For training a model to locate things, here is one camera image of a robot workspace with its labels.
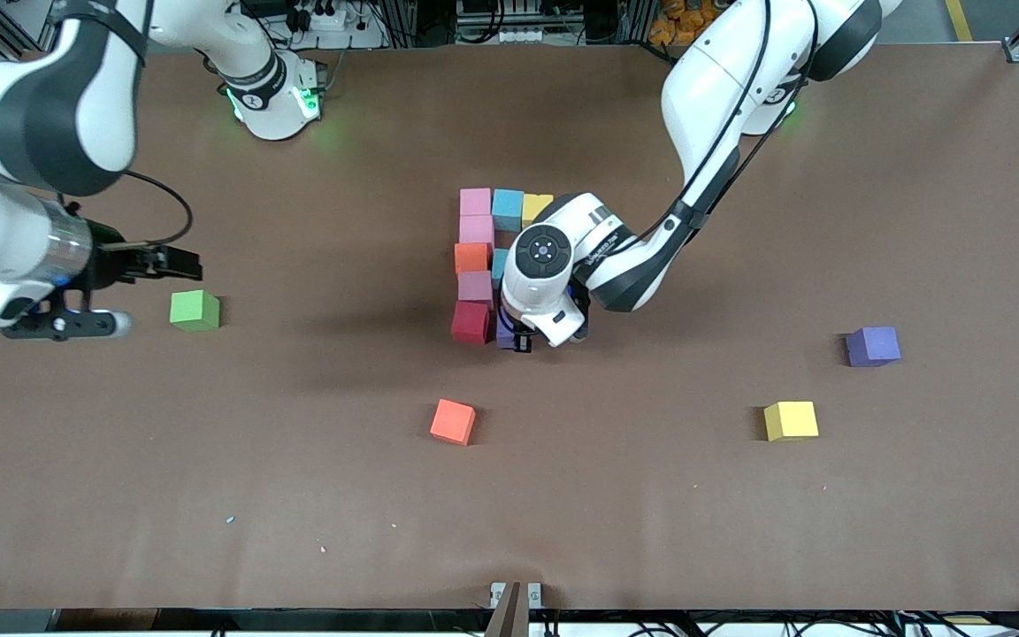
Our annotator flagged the green foam cube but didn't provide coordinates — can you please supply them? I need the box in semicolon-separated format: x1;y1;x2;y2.
169;289;221;334

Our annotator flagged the white power strip with plugs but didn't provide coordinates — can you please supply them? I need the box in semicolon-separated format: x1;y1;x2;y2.
293;0;351;32

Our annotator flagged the metal table edge bracket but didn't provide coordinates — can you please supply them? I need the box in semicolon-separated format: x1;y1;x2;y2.
489;581;543;610

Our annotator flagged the orange fruit pile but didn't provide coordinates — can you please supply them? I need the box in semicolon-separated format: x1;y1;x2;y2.
648;0;727;47

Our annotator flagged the black cable bundle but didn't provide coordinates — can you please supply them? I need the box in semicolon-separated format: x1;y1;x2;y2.
633;609;1019;637

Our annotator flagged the red foam cube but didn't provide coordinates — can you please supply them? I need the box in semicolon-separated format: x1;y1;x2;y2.
451;301;493;345

